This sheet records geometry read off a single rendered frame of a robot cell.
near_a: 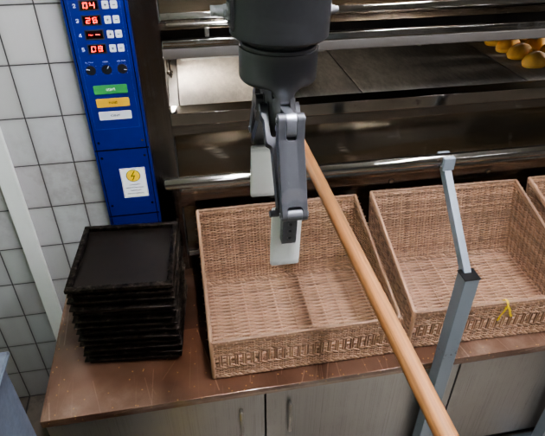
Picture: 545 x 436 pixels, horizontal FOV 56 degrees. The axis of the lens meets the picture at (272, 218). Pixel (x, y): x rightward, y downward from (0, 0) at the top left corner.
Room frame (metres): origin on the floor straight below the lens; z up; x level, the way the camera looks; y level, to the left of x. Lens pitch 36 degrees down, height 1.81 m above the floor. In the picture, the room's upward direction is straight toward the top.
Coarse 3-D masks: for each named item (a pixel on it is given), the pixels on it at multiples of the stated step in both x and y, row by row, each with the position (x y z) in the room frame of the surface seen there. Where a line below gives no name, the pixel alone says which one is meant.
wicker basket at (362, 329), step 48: (240, 240) 1.38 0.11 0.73; (336, 240) 1.42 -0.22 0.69; (240, 288) 1.29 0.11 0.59; (288, 288) 1.29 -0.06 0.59; (336, 288) 1.29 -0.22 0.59; (384, 288) 1.14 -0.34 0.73; (240, 336) 1.08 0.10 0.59; (288, 336) 0.96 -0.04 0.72; (336, 336) 0.99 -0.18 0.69; (384, 336) 1.08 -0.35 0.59
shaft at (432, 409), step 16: (320, 176) 1.01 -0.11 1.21; (320, 192) 0.95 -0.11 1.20; (336, 208) 0.88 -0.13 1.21; (336, 224) 0.83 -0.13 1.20; (352, 240) 0.77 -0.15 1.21; (352, 256) 0.73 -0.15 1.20; (368, 272) 0.68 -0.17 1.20; (368, 288) 0.65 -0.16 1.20; (384, 304) 0.61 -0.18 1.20; (384, 320) 0.57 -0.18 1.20; (400, 336) 0.54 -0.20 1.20; (400, 352) 0.51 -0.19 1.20; (416, 368) 0.48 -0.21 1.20; (416, 384) 0.45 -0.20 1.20; (432, 384) 0.45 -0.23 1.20; (416, 400) 0.44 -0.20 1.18; (432, 400) 0.42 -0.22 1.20; (432, 416) 0.40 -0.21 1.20; (448, 416) 0.40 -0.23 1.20; (432, 432) 0.39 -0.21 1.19; (448, 432) 0.38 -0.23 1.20
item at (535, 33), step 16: (480, 32) 1.41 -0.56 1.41; (496, 32) 1.42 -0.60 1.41; (512, 32) 1.43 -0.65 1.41; (528, 32) 1.44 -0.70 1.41; (544, 32) 1.45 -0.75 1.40; (176, 48) 1.27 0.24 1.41; (192, 48) 1.28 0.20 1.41; (208, 48) 1.28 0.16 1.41; (224, 48) 1.29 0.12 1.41; (320, 48) 1.33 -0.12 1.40; (336, 48) 1.34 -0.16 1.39; (352, 48) 1.35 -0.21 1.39
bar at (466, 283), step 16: (544, 144) 1.22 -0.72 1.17; (368, 160) 1.14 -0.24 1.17; (384, 160) 1.14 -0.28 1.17; (400, 160) 1.14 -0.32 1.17; (416, 160) 1.15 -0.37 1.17; (432, 160) 1.15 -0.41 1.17; (448, 160) 1.15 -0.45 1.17; (464, 160) 1.17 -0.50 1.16; (480, 160) 1.18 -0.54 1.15; (192, 176) 1.06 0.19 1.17; (208, 176) 1.06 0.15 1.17; (224, 176) 1.06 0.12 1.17; (240, 176) 1.07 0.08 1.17; (448, 176) 1.14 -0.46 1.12; (448, 192) 1.11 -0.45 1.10; (448, 208) 1.09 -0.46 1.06; (464, 240) 1.02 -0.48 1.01; (464, 256) 0.99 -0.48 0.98; (464, 272) 0.96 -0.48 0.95; (464, 288) 0.94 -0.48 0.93; (464, 304) 0.94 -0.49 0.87; (448, 320) 0.96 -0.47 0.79; (464, 320) 0.94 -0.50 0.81; (448, 336) 0.94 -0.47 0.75; (448, 352) 0.94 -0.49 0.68; (432, 368) 0.97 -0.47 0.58; (448, 368) 0.94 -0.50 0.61; (544, 416) 1.05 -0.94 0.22; (416, 432) 0.96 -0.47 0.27; (544, 432) 1.02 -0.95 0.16
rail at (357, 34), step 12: (468, 24) 1.41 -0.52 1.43; (480, 24) 1.42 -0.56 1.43; (492, 24) 1.42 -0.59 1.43; (504, 24) 1.43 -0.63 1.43; (516, 24) 1.43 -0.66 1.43; (528, 24) 1.44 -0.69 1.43; (540, 24) 1.45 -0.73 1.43; (228, 36) 1.31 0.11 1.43; (336, 36) 1.34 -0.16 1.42; (348, 36) 1.35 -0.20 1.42; (360, 36) 1.35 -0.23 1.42; (372, 36) 1.36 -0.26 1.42; (384, 36) 1.37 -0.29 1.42; (168, 48) 1.27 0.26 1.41
